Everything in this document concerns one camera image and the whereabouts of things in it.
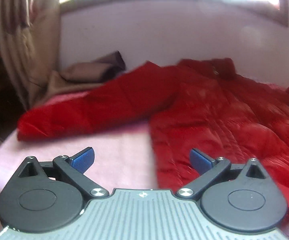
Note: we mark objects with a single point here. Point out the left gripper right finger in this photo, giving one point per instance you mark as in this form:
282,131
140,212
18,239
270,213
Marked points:
238,197

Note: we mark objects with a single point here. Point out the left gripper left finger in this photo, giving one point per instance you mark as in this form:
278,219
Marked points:
45,196

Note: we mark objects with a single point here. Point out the red puffer jacket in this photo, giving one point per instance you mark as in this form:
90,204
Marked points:
194,104

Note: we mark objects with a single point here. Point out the pink checked bed sheet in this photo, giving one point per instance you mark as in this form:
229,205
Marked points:
143,214

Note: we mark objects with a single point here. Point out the brown folded blanket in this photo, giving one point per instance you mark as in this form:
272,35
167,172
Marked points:
83,76

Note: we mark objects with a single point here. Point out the beige curtain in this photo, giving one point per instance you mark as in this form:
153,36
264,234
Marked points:
29,45

